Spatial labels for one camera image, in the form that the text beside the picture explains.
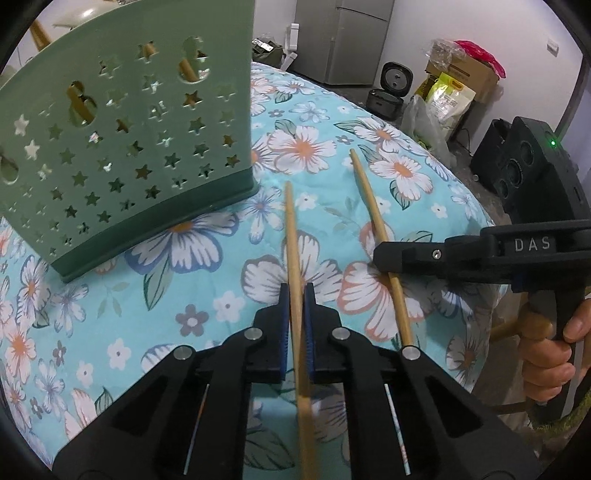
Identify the clear plastic bag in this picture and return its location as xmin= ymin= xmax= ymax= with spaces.
xmin=401 ymin=95 xmax=455 ymax=169

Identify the crumpled clear plastic wrap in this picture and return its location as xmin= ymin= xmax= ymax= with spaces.
xmin=427 ymin=38 xmax=462 ymax=63

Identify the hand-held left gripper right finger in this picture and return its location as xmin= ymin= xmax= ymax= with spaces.
xmin=302 ymin=282 xmax=541 ymax=480

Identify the pale round bowl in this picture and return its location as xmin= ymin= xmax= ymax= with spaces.
xmin=52 ymin=0 xmax=134 ymax=32

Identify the dark green bag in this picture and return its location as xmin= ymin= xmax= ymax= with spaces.
xmin=252 ymin=33 xmax=284 ymax=65

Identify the person's right hand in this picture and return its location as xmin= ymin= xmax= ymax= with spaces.
xmin=519 ymin=302 xmax=591 ymax=403

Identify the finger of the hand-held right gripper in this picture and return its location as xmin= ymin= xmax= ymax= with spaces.
xmin=373 ymin=230 xmax=490 ymax=280

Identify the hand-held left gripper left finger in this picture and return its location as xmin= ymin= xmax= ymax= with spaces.
xmin=53 ymin=282 xmax=291 ymax=480

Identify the brown cardboard box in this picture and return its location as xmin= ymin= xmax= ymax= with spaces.
xmin=425 ymin=48 xmax=500 ymax=103

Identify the green perforated utensil holder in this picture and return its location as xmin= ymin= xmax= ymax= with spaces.
xmin=0 ymin=0 xmax=260 ymax=284

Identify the floral blue tablecloth table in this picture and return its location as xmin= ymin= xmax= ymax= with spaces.
xmin=0 ymin=62 xmax=509 ymax=480

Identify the white upright appliance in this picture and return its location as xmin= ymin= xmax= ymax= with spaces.
xmin=281 ymin=22 xmax=302 ymax=71

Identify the green shaggy cushion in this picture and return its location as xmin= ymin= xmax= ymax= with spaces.
xmin=536 ymin=383 xmax=591 ymax=430

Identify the yellow and white sack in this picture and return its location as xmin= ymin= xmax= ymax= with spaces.
xmin=416 ymin=71 xmax=476 ymax=134

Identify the red plastic bag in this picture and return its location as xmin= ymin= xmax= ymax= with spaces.
xmin=455 ymin=39 xmax=506 ymax=79

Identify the grey refrigerator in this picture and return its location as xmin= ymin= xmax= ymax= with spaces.
xmin=291 ymin=0 xmax=395 ymax=87

